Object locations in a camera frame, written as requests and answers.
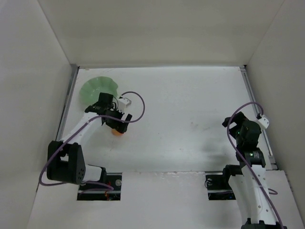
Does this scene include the orange fake fruit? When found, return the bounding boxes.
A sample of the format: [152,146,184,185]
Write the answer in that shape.
[112,129,123,136]

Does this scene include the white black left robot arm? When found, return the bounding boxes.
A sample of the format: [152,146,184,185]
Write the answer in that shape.
[46,93,132,185]

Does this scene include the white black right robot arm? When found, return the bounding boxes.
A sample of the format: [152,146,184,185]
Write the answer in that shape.
[223,112,285,229]

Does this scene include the green scalloped fruit bowl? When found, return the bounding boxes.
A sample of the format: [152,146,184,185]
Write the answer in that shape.
[79,76,118,111]

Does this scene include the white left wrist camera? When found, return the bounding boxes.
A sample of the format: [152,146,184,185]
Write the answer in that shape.
[118,96,132,110]

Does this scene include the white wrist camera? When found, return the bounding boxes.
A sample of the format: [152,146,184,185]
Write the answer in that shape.
[256,114,270,130]
[118,96,132,110]

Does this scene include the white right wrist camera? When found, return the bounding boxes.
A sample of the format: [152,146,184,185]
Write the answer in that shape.
[256,114,270,130]

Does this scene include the right aluminium frame rail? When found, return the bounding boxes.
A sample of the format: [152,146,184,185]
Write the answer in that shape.
[240,64,278,170]

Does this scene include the aluminium frame rail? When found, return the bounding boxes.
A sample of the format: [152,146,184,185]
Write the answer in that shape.
[240,64,278,170]
[55,64,80,141]

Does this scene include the left aluminium frame rail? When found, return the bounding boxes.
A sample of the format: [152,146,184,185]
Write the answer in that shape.
[55,64,80,141]

